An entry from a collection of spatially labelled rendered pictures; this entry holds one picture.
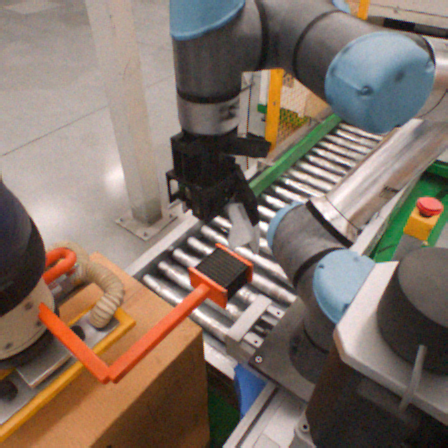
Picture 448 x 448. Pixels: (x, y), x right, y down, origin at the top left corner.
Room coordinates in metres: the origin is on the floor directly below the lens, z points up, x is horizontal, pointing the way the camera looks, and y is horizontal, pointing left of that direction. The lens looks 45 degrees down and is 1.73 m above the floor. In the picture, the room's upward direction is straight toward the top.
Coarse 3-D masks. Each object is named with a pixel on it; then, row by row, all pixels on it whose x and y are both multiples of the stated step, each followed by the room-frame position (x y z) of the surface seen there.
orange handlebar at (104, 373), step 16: (48, 256) 0.48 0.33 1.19; (64, 256) 0.48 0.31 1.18; (48, 272) 0.44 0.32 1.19; (64, 272) 0.45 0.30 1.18; (208, 288) 0.40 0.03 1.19; (192, 304) 0.37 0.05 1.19; (48, 320) 0.34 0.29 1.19; (160, 320) 0.34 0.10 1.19; (176, 320) 0.34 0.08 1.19; (64, 336) 0.31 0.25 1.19; (144, 336) 0.31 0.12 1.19; (160, 336) 0.31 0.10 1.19; (80, 352) 0.28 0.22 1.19; (128, 352) 0.28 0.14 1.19; (144, 352) 0.28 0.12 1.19; (96, 368) 0.26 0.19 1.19; (112, 368) 0.26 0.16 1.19; (128, 368) 0.26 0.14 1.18
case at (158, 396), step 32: (96, 256) 0.70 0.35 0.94; (96, 288) 0.59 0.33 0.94; (128, 288) 0.59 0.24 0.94; (64, 320) 0.49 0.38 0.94; (160, 352) 0.41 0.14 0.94; (192, 352) 0.44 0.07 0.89; (96, 384) 0.34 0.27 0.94; (128, 384) 0.34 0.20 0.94; (160, 384) 0.36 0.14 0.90; (192, 384) 0.43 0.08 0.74; (32, 416) 0.27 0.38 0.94; (64, 416) 0.27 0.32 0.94; (96, 416) 0.27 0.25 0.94; (128, 416) 0.29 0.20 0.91; (160, 416) 0.34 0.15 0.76
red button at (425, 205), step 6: (420, 198) 0.84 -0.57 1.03; (426, 198) 0.84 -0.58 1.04; (432, 198) 0.84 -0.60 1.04; (420, 204) 0.81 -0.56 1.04; (426, 204) 0.81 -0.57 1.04; (432, 204) 0.81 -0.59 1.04; (438, 204) 0.81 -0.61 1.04; (420, 210) 0.80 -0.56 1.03; (426, 210) 0.79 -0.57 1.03; (432, 210) 0.79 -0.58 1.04; (438, 210) 0.79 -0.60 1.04; (426, 216) 0.80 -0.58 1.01; (432, 216) 0.80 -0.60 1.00
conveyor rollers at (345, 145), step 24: (336, 144) 1.98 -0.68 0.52; (360, 144) 1.98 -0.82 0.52; (288, 168) 1.69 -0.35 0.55; (312, 168) 1.69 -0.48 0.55; (336, 168) 1.70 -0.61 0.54; (288, 192) 1.48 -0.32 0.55; (312, 192) 1.49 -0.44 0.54; (264, 216) 1.33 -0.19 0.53; (192, 240) 1.15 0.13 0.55; (216, 240) 1.16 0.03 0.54; (264, 240) 1.15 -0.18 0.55; (168, 264) 1.01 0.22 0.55; (192, 264) 1.02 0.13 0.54; (264, 264) 1.02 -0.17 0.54; (168, 288) 0.89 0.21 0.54; (192, 288) 0.89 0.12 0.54; (264, 288) 0.90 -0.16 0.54; (192, 312) 0.78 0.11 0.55; (240, 312) 0.78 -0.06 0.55; (216, 336) 0.70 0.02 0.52
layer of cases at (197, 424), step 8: (200, 408) 0.45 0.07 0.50; (192, 416) 0.42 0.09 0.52; (200, 416) 0.45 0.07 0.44; (184, 424) 0.40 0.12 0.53; (192, 424) 0.42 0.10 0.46; (200, 424) 0.45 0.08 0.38; (208, 424) 0.48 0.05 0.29; (184, 432) 0.39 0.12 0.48; (192, 432) 0.42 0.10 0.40; (200, 432) 0.44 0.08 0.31; (208, 432) 0.48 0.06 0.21; (176, 440) 0.37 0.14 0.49; (184, 440) 0.39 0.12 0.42; (192, 440) 0.41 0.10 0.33; (200, 440) 0.44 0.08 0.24
